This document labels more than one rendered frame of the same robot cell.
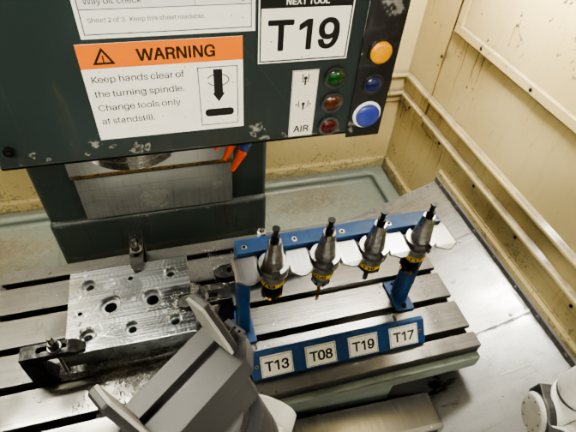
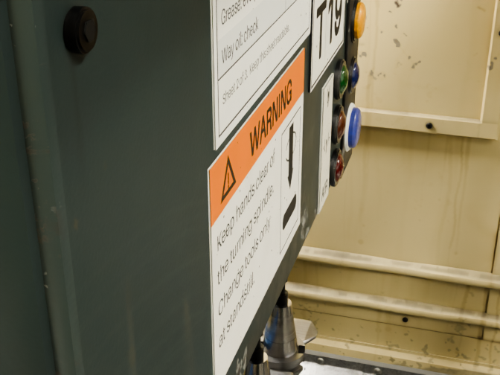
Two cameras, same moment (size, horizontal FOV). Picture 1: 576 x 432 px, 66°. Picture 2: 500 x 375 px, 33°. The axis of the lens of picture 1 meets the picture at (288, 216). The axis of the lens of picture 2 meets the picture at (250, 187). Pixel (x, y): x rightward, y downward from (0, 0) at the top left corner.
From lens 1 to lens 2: 0.48 m
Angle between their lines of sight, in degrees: 47
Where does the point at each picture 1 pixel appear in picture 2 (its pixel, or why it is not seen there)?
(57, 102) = (185, 341)
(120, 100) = (234, 268)
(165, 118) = (260, 270)
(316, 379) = not seen: outside the picture
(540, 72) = not seen: hidden behind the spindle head
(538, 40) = not seen: hidden behind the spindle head
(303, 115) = (325, 163)
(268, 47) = (315, 56)
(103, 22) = (233, 94)
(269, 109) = (310, 172)
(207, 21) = (290, 36)
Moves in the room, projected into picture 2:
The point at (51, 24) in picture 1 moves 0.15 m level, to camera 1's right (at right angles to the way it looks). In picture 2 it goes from (193, 135) to (390, 33)
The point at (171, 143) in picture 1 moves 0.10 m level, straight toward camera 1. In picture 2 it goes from (260, 324) to (463, 359)
